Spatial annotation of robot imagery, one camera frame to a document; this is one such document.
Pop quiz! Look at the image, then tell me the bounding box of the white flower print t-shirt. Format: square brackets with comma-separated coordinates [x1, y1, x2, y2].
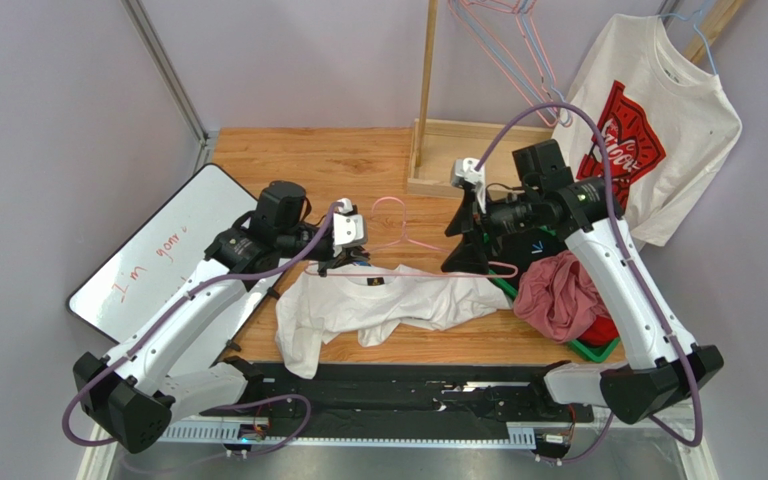
[275, 265, 511, 379]

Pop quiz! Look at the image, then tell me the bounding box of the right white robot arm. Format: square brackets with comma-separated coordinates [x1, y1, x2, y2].
[441, 140, 724, 424]

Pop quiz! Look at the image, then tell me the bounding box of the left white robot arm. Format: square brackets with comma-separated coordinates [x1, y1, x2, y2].
[61, 181, 368, 453]

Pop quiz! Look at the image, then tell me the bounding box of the pink crumpled shirt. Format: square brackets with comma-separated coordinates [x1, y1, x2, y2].
[513, 251, 612, 343]

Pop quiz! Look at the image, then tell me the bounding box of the white t-shirt red print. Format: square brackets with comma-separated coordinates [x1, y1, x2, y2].
[552, 14, 742, 247]

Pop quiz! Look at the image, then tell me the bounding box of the blue hanger holding shirt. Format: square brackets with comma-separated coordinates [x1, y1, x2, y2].
[658, 5, 719, 76]

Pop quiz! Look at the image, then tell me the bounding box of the black garment in bin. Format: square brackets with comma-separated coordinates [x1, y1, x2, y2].
[489, 229, 567, 289]

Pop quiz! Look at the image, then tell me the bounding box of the whiteboard with red writing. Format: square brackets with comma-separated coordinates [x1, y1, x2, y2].
[67, 164, 257, 343]

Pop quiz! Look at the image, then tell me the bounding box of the red garment in bin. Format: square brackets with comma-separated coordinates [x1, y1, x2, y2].
[577, 315, 619, 347]

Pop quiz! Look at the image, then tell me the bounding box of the green plastic bin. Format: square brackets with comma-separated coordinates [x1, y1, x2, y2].
[483, 229, 624, 365]

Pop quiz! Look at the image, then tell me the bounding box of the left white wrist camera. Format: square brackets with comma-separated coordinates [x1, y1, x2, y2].
[331, 198, 368, 256]

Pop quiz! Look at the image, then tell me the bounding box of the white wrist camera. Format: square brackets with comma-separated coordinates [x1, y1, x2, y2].
[450, 157, 488, 214]
[331, 198, 368, 256]

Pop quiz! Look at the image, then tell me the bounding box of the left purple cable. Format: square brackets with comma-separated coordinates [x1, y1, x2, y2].
[61, 199, 359, 459]

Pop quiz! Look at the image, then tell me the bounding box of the purple cable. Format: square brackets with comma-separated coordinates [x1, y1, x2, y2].
[475, 101, 705, 465]
[61, 199, 359, 459]

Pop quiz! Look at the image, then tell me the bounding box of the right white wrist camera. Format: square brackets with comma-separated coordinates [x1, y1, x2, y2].
[450, 157, 488, 214]

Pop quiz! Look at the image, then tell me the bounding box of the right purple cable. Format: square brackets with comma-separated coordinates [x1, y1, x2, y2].
[475, 101, 705, 465]

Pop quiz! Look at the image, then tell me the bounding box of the blue wire hanger on rack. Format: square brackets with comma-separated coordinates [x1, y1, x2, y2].
[455, 0, 576, 128]

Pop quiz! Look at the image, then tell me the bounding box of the aluminium corner frame post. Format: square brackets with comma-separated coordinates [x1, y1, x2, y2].
[121, 0, 218, 170]

